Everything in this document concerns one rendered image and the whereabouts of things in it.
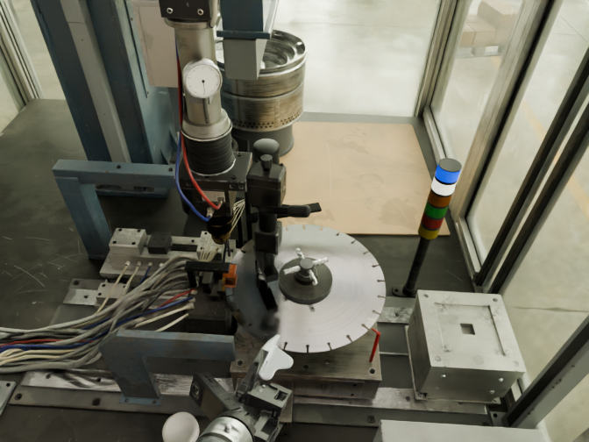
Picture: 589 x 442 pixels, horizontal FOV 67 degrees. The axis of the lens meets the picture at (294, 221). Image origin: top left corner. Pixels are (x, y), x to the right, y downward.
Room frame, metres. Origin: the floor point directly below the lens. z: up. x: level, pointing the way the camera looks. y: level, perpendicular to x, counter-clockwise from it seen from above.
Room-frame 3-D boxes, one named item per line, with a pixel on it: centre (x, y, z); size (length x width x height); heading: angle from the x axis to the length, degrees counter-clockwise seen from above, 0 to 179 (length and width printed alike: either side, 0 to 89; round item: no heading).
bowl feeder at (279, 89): (1.36, 0.13, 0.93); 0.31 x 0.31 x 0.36
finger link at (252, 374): (0.36, 0.06, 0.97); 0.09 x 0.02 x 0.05; 159
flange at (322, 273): (0.58, -0.03, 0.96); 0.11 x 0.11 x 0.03
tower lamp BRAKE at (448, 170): (0.71, -0.30, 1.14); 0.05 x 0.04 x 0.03; 178
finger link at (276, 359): (0.40, 0.02, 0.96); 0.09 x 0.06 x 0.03; 159
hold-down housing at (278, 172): (0.56, 0.05, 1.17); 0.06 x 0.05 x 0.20; 79
